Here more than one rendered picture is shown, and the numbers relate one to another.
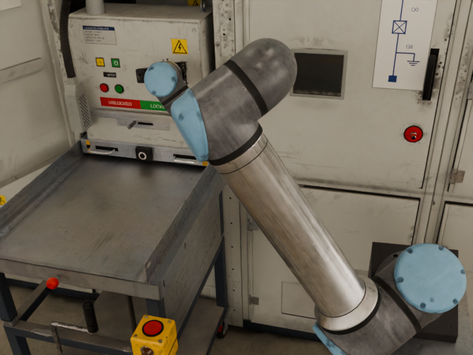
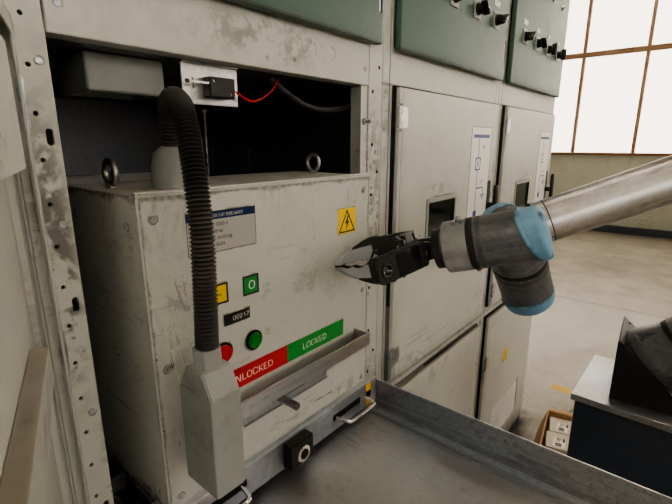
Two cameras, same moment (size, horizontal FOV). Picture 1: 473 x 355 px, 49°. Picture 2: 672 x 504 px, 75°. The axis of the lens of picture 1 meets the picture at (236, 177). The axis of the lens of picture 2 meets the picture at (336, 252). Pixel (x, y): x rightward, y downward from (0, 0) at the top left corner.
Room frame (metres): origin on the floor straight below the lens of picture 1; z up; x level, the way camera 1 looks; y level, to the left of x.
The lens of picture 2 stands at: (1.37, 0.96, 1.45)
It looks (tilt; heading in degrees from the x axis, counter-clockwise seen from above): 14 degrees down; 294
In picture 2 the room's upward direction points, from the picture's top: straight up
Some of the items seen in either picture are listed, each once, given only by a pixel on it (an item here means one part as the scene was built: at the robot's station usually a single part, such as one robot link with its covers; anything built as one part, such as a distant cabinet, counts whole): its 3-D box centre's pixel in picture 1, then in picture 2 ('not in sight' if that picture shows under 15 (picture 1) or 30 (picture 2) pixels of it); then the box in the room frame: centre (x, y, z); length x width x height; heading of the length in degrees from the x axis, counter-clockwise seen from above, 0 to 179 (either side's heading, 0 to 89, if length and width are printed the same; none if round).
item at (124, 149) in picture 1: (148, 149); (285, 441); (1.75, 0.34, 0.89); 0.54 x 0.05 x 0.06; 74
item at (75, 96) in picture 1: (78, 106); (211, 422); (1.73, 0.56, 1.09); 0.08 x 0.05 x 0.17; 164
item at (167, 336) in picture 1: (155, 343); not in sight; (0.84, 0.20, 0.85); 0.08 x 0.08 x 0.10; 74
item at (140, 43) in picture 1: (137, 88); (287, 321); (1.74, 0.34, 1.15); 0.48 x 0.01 x 0.48; 74
